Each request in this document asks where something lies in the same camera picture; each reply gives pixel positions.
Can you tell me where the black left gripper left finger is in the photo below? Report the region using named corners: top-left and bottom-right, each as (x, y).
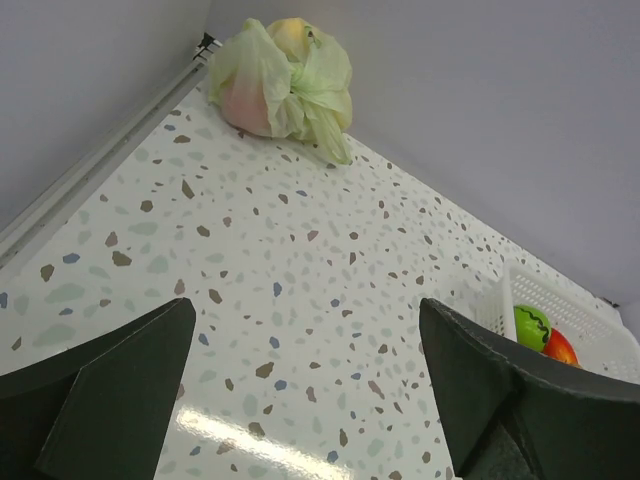
top-left (1, 298), bottom-right (196, 480)

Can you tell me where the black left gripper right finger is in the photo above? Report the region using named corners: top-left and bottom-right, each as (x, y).
top-left (419, 298), bottom-right (639, 479)

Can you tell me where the light green plastic bag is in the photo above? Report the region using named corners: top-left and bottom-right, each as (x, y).
top-left (209, 17), bottom-right (353, 165)

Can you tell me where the red orange mango toy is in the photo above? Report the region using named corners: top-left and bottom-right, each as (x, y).
top-left (542, 328), bottom-right (581, 368)

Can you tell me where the green watermelon toy ball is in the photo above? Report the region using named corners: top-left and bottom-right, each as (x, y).
top-left (514, 304), bottom-right (552, 352)

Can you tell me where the white plastic mesh basket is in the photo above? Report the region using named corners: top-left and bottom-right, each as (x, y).
top-left (473, 261), bottom-right (639, 384)

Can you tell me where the aluminium table rail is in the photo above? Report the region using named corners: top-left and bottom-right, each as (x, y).
top-left (1, 33), bottom-right (222, 283)

